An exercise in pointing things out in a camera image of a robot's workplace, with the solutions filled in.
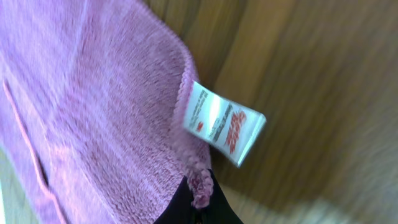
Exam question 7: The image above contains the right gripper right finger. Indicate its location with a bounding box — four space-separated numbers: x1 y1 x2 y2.
198 170 243 224

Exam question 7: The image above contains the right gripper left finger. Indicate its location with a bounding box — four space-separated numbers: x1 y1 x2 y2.
154 177 195 224

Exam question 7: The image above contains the large purple microfiber cloth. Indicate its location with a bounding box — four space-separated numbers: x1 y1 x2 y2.
0 0 267 224

